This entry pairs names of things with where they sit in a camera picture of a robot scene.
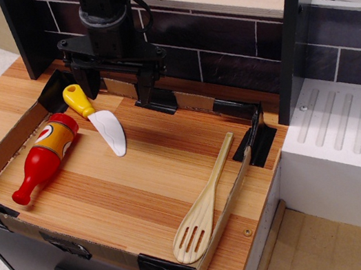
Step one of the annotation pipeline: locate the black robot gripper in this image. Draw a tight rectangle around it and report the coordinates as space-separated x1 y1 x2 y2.
57 4 166 106

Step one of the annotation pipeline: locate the red yellow toy sauce bottle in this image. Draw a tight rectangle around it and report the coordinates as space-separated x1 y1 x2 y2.
12 113 79 205

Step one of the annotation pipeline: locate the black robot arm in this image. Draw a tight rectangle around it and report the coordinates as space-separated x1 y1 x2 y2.
57 0 166 107

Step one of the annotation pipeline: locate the cardboard fence with black tape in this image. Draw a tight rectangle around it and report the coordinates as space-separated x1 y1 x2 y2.
0 73 287 270

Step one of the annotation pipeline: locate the wooden slotted spatula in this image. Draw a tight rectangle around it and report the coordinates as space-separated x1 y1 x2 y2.
173 132 234 264

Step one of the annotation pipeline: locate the white toy sink drainboard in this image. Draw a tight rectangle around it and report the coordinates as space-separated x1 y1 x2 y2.
280 79 361 227

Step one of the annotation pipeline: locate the yellow handled toy knife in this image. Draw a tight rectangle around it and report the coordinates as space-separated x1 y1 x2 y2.
62 84 127 157

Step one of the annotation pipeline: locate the black cable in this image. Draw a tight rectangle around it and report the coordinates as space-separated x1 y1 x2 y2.
130 0 156 35

